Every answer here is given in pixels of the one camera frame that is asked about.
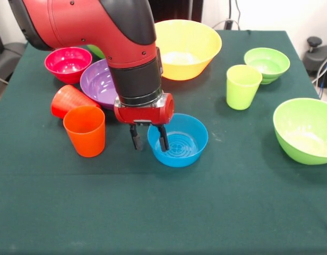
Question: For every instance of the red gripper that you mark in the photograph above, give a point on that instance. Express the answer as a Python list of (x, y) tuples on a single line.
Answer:
[(142, 115)]

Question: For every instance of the blue bowl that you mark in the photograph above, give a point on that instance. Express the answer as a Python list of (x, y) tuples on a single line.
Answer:
[(187, 156)]

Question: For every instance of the orange cup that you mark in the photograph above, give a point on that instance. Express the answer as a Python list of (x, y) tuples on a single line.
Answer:
[(86, 140)]

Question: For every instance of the red cup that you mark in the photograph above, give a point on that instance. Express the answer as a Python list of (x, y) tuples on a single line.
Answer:
[(66, 101)]

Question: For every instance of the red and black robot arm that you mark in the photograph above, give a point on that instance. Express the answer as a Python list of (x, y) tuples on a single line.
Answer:
[(99, 26)]

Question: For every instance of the dark green tablecloth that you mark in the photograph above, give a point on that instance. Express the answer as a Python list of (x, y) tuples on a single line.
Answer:
[(163, 199)]

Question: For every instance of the purple bowl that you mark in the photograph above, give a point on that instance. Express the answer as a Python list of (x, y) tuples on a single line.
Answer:
[(97, 87)]

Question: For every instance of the large yellow bowl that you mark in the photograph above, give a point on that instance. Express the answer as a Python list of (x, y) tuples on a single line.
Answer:
[(190, 69)]

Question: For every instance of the yellow-green cup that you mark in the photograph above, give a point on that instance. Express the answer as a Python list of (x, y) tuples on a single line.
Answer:
[(240, 95)]

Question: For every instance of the large light green bowl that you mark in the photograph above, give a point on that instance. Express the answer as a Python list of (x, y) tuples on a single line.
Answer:
[(98, 52), (299, 148)]

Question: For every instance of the pink bowl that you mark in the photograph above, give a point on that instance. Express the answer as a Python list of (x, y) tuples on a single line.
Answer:
[(68, 75)]

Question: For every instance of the black power plug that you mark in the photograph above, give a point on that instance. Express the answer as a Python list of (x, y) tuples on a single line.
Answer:
[(228, 24)]

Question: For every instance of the small green bowl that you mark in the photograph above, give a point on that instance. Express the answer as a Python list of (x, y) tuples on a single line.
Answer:
[(269, 63)]

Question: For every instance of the grey chair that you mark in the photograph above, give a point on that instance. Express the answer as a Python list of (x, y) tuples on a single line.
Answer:
[(5, 61)]

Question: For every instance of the black knobbed stand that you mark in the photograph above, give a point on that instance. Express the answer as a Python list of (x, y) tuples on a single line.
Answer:
[(314, 42)]

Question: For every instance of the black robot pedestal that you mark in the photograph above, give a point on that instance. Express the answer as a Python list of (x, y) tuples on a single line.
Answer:
[(176, 9)]

